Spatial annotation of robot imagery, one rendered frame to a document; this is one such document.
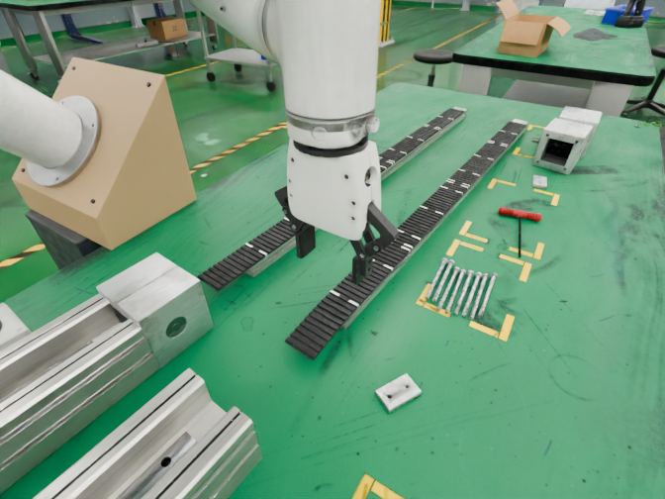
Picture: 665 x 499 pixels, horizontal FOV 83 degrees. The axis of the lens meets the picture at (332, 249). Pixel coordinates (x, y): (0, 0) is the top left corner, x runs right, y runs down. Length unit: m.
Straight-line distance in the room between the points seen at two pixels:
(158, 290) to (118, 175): 0.30
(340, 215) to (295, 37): 0.17
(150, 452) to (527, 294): 0.57
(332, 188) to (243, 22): 0.17
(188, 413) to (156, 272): 0.20
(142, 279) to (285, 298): 0.21
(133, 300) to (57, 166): 0.42
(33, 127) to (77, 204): 0.14
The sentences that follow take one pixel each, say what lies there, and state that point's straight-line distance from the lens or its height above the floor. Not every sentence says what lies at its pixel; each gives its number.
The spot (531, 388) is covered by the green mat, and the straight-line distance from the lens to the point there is 0.57.
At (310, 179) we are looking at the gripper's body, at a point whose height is 1.04.
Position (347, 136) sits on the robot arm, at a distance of 0.35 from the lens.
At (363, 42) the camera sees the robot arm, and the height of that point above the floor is 1.16.
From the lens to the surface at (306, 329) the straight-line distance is 0.54.
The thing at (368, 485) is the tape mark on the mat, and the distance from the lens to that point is 0.47.
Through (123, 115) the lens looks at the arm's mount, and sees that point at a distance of 0.83.
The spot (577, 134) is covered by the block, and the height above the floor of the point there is 0.87.
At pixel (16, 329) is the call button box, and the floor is 0.84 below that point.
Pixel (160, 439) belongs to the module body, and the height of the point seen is 0.84.
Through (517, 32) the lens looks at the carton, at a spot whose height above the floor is 0.89.
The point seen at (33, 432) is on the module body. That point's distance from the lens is 0.53.
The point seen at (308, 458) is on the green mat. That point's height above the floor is 0.78.
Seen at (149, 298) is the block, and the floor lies 0.87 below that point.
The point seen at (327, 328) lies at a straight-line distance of 0.53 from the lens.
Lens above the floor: 1.22
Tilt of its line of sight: 39 degrees down
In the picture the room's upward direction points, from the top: straight up
